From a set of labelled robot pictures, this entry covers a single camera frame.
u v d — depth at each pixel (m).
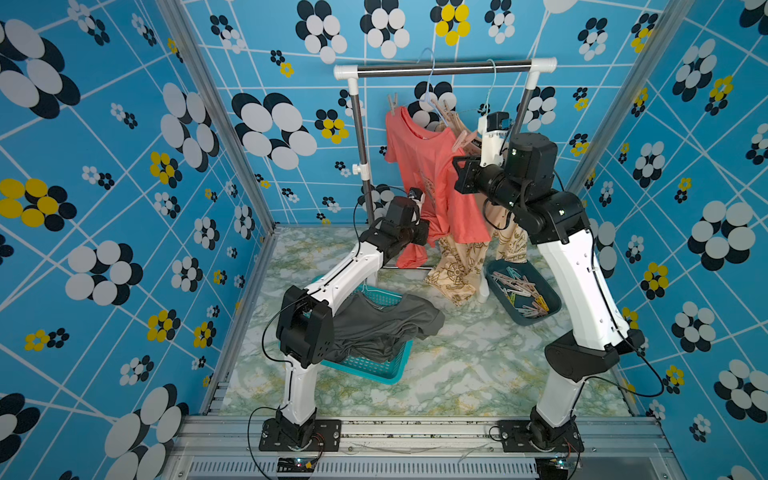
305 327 0.50
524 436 0.72
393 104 0.78
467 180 0.54
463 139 0.59
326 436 0.74
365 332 0.87
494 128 0.50
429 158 0.69
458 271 1.01
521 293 0.99
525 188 0.44
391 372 0.83
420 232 0.77
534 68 0.61
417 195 0.75
